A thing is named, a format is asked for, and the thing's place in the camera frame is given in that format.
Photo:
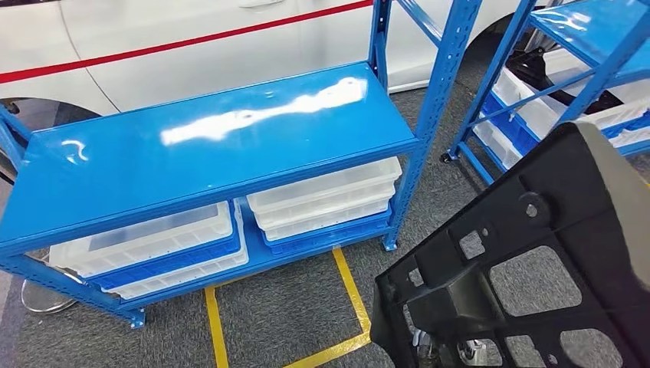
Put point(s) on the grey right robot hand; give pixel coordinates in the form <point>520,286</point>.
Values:
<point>475,354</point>

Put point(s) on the black plastic plate frame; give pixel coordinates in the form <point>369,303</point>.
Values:
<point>558,167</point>

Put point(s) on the blue metal shelf rack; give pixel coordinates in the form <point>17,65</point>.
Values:
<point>584,30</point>
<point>203,167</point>

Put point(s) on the yellow floor tape square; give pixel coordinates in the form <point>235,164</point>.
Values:
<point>350,284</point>

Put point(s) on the black plastic parts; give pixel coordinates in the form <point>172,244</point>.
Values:
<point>528,68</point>

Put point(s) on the translucent clear storage bin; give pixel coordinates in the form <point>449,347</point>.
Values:
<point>152,238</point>

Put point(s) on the white car with red stripe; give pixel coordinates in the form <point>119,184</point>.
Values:
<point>203,66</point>

